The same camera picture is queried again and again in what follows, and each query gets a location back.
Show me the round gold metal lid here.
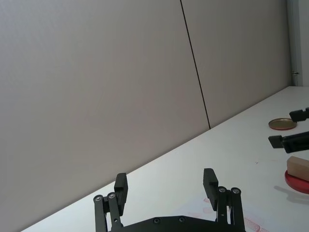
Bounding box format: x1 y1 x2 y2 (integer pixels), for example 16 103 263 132
268 117 298 131

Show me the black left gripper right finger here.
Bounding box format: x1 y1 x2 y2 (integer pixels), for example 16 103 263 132
203 168 246 232

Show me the round red plastic disc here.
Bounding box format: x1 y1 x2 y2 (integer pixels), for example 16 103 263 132
284 169 309 194

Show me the pale wooden block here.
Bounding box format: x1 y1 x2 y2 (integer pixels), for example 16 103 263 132
286 156 309 182

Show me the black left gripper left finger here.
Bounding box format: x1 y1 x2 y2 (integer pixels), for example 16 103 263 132
93 173 129 232

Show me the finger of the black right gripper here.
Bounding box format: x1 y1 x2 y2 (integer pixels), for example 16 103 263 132
268 131 309 154
289 107 309 124

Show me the grey metal post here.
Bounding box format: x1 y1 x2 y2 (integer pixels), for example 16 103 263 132
287 0 302 86

